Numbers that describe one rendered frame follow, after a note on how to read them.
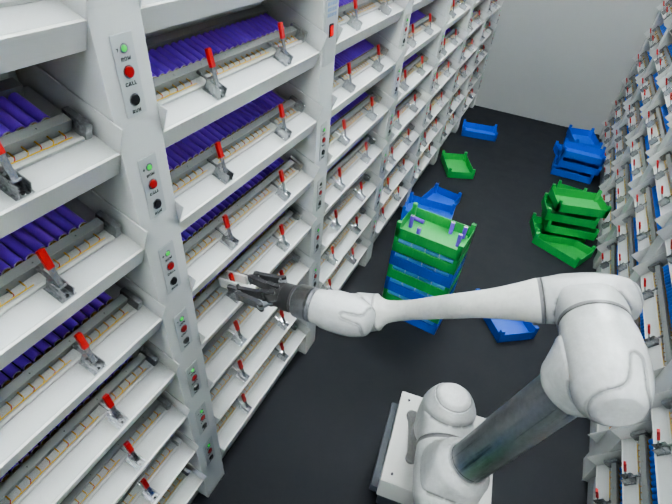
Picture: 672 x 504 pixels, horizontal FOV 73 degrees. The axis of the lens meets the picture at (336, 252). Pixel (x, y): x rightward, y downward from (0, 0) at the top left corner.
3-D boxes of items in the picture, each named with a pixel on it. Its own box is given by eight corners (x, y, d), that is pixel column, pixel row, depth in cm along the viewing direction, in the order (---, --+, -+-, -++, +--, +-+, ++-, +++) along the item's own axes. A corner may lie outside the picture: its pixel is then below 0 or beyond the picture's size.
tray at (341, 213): (373, 192, 226) (386, 173, 216) (316, 260, 183) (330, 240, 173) (340, 168, 226) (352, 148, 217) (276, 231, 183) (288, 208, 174)
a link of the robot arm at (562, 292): (538, 261, 98) (547, 305, 88) (634, 253, 92) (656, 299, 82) (540, 304, 105) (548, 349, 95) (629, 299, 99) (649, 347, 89)
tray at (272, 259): (307, 234, 163) (317, 217, 157) (198, 353, 120) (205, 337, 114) (263, 201, 164) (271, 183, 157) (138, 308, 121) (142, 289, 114)
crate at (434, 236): (472, 237, 205) (477, 223, 200) (458, 261, 191) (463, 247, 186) (411, 215, 215) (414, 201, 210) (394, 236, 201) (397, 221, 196)
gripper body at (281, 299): (289, 320, 117) (260, 311, 121) (305, 300, 123) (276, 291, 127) (286, 299, 113) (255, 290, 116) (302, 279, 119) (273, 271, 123)
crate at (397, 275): (459, 276, 220) (463, 264, 215) (445, 301, 206) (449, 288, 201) (403, 253, 231) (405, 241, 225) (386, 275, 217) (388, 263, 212)
